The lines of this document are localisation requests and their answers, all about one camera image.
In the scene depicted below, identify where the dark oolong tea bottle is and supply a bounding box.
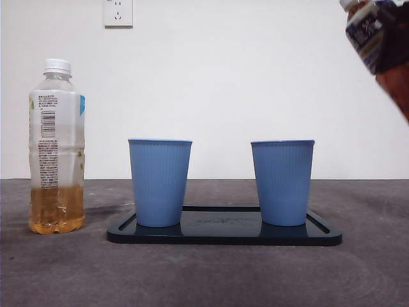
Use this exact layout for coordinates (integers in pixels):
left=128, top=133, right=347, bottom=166
left=338, top=0, right=409, bottom=125

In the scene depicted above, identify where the clear bottle of yellow tea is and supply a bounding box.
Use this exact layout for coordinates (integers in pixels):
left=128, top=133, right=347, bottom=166
left=27, top=58, right=87, bottom=235

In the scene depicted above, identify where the blue ribbed cup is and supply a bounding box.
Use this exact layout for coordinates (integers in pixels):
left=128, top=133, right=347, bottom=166
left=127, top=138, right=194, bottom=228
left=251, top=139, right=316, bottom=227

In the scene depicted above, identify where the dark blue tray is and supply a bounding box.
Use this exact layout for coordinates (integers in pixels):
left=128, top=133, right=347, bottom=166
left=106, top=206, right=343, bottom=247

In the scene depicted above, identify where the white wall socket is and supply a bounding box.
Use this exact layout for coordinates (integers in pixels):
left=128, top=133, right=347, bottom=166
left=103, top=0, right=134, bottom=29

